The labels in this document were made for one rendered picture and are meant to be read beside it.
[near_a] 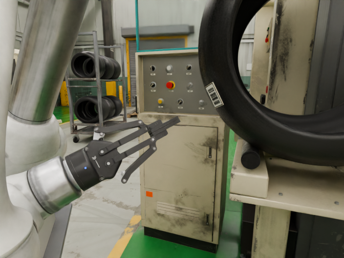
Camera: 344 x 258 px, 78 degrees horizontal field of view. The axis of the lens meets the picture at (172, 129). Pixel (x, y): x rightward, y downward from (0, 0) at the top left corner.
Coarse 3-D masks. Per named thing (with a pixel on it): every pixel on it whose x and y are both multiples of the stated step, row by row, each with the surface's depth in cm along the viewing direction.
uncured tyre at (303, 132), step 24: (216, 0) 46; (240, 0) 44; (264, 0) 66; (216, 24) 47; (240, 24) 69; (216, 48) 48; (216, 72) 49; (240, 96) 48; (240, 120) 49; (264, 120) 47; (288, 120) 70; (312, 120) 68; (336, 120) 65; (264, 144) 50; (288, 144) 47; (312, 144) 45; (336, 144) 43
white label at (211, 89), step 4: (208, 84) 52; (212, 84) 50; (208, 88) 52; (212, 88) 51; (208, 92) 53; (212, 92) 52; (216, 92) 50; (212, 96) 52; (216, 96) 51; (212, 100) 53; (216, 100) 52; (220, 100) 50; (216, 104) 53; (220, 104) 51
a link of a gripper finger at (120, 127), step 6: (138, 120) 44; (96, 126) 41; (108, 126) 42; (114, 126) 42; (120, 126) 43; (126, 126) 43; (132, 126) 43; (96, 132) 41; (102, 132) 41; (108, 132) 42; (114, 132) 44
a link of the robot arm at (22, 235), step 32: (0, 0) 26; (0, 32) 25; (0, 64) 24; (0, 96) 23; (0, 128) 22; (0, 160) 21; (0, 192) 21; (0, 224) 21; (32, 224) 24; (0, 256) 20; (32, 256) 23
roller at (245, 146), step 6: (246, 144) 58; (246, 150) 53; (252, 150) 52; (258, 150) 55; (246, 156) 51; (252, 156) 51; (258, 156) 51; (246, 162) 52; (252, 162) 51; (258, 162) 51; (252, 168) 52
